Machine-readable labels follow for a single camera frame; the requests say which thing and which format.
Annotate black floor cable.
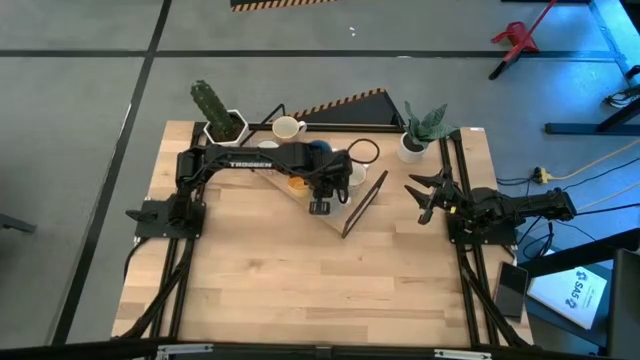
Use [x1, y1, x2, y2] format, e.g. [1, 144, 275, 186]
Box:
[494, 157, 640, 187]

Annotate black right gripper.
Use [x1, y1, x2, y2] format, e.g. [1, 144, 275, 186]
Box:
[403, 168, 459, 225]

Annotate grey chair leg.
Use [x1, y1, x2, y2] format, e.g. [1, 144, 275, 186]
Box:
[0, 213, 37, 235]

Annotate black ramp with hazard stripes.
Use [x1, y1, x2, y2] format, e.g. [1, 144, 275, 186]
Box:
[289, 87, 406, 127]

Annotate yellow cable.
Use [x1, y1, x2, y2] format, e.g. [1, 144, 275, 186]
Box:
[547, 141, 640, 182]

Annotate black smartphone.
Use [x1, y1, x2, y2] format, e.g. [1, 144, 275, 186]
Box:
[493, 261, 530, 321]

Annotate hazard striped floor strip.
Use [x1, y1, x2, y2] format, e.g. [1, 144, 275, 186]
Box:
[229, 0, 337, 13]

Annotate black front frame bar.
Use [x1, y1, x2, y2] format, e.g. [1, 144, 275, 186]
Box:
[0, 339, 640, 360]

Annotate green plant in white pot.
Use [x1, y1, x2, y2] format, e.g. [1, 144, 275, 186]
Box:
[397, 101, 459, 165]

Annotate black desk bar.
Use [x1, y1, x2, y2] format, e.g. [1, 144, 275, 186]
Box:
[519, 227, 640, 279]

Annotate blue lit table frame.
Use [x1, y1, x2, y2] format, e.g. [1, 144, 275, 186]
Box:
[543, 0, 640, 136]

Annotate black aluminium frame rails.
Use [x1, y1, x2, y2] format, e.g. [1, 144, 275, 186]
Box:
[119, 122, 214, 341]
[438, 128, 532, 349]

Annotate cactus in white hexagonal pot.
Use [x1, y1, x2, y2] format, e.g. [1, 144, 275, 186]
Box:
[189, 79, 250, 147]

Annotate black monitor edge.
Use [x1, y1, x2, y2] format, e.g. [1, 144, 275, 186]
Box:
[607, 247, 640, 359]

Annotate red metal stand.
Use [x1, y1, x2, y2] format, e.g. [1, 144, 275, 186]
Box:
[488, 0, 557, 81]

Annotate white and blue box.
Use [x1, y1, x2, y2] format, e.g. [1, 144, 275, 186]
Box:
[527, 266, 609, 330]

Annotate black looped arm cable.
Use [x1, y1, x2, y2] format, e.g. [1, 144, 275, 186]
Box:
[345, 138, 381, 165]

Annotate wooden shelf with black frame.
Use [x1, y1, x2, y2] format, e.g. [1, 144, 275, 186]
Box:
[247, 103, 390, 239]

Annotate orange coffee mug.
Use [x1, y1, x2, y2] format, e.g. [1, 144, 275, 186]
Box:
[286, 175, 312, 199]

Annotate black back frame rail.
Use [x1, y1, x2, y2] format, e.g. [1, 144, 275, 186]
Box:
[199, 122, 407, 134]

